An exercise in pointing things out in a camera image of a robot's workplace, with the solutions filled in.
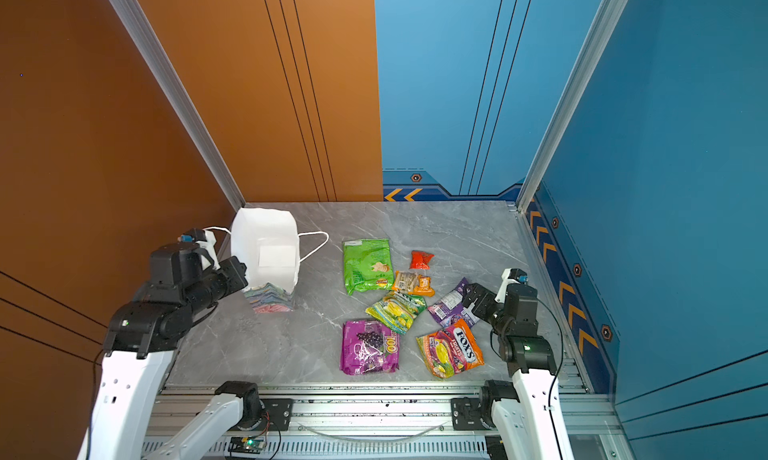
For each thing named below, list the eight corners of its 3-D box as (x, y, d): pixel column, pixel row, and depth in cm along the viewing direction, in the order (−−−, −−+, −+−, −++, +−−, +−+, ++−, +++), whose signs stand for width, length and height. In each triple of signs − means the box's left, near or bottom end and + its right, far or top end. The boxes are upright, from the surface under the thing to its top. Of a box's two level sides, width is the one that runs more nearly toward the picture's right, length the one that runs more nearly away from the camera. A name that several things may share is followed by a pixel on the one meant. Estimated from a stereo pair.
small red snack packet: (410, 272, 102) (411, 265, 99) (410, 257, 106) (410, 250, 103) (433, 272, 102) (434, 265, 99) (432, 257, 106) (433, 250, 103)
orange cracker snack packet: (392, 292, 97) (392, 288, 95) (395, 274, 102) (395, 269, 99) (433, 297, 96) (434, 292, 94) (434, 278, 101) (435, 274, 98)
